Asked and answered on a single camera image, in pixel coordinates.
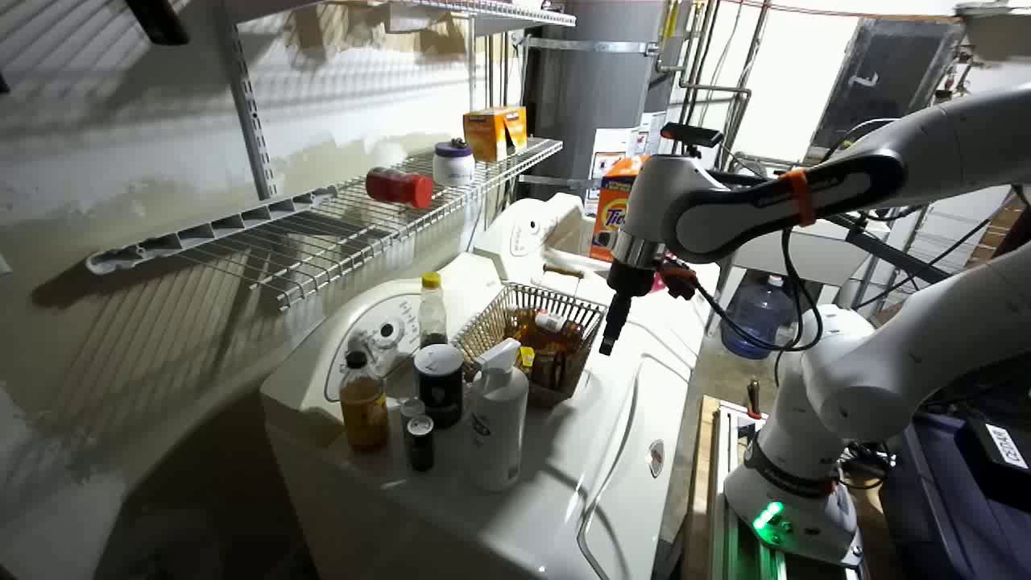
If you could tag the black equipment case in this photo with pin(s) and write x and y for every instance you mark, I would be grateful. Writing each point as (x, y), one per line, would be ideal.
(887, 82)

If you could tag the clear bottle yellow cap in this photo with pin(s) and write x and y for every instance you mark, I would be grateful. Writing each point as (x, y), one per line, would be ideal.
(432, 318)

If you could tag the small dark jar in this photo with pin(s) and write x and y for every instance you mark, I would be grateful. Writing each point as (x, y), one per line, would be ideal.
(419, 445)

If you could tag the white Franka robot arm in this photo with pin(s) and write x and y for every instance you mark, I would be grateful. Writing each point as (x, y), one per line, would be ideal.
(944, 139)

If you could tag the orange lidded spice container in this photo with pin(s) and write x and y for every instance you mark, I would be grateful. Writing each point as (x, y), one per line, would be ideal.
(400, 188)

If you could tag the wooden platform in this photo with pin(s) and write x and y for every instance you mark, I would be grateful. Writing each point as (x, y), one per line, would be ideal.
(702, 485)

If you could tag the dark blue storage bin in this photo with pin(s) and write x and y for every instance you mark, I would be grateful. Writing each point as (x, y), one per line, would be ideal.
(944, 517)

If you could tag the amber jars on shelf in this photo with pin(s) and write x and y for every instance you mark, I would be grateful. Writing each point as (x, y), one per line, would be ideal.
(492, 134)

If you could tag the grey water heater tank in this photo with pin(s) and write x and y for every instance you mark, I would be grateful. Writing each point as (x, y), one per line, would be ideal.
(598, 86)

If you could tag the dark jar white lid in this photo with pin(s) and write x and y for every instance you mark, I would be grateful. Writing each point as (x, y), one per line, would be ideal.
(440, 386)

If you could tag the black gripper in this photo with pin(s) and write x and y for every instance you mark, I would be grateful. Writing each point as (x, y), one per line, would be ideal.
(632, 277)

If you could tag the white jar purple lid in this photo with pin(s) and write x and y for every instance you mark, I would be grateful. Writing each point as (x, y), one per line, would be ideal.
(453, 161)

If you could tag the amber liquid bottle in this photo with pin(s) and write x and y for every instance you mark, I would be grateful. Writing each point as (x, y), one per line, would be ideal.
(365, 414)

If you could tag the white plate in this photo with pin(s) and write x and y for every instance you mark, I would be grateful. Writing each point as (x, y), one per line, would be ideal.
(600, 471)

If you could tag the white spray bottle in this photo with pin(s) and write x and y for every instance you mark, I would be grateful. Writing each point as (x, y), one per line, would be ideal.
(496, 422)

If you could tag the brown bottle white cap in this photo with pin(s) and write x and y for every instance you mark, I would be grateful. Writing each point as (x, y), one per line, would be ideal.
(549, 349)

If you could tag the blue water jug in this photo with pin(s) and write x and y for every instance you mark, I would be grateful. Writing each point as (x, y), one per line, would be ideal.
(758, 318)

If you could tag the white slotted shelf standard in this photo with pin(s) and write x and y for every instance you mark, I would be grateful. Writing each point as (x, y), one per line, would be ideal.
(250, 117)

